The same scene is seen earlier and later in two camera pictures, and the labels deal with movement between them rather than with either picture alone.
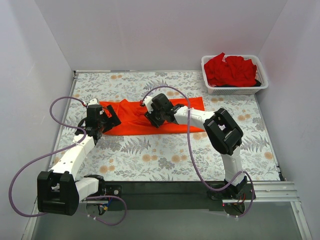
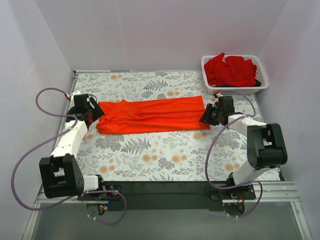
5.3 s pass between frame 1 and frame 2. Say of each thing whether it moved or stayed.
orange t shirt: stayed
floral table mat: stayed
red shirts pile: stayed
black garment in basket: stayed
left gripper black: moved
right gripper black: moved
